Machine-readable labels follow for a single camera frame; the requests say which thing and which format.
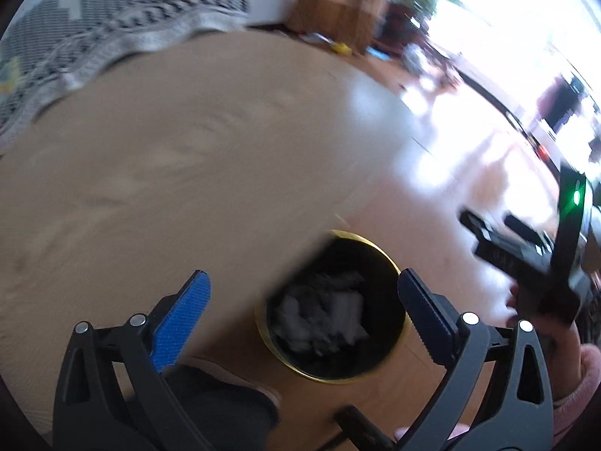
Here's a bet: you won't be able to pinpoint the black bin with gold rim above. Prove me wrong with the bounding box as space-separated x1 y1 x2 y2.
255 230 414 383

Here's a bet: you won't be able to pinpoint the person's right hand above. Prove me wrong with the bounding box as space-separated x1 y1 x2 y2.
507 286 584 386

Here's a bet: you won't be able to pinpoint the dark clothes on rack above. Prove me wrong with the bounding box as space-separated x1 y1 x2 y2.
535 73 593 136

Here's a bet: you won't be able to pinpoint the black furniture leg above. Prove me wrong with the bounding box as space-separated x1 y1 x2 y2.
333 404 396 451

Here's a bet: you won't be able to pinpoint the person's foot in slipper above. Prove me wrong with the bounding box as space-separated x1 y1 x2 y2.
162 356 283 451

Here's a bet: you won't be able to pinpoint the potted plant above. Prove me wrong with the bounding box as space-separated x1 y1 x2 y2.
376 0 449 53

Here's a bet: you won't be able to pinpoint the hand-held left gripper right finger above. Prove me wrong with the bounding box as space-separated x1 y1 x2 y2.
398 269 555 451

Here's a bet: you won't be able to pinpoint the brown curtain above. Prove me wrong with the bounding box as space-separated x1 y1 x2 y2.
286 0 396 55

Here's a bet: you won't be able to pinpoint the person's pink sleeved right forearm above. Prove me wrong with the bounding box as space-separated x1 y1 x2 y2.
551 343 601 439

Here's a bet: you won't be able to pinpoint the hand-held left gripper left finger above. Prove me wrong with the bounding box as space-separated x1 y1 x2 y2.
53 270 212 451

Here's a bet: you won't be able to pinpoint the black white striped blanket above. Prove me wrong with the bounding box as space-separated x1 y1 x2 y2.
0 0 251 147

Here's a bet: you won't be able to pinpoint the crumpled white tissue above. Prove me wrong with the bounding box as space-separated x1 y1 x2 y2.
271 270 373 357

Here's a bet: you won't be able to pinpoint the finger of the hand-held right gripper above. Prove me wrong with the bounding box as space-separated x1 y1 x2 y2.
460 211 548 276
504 216 553 251

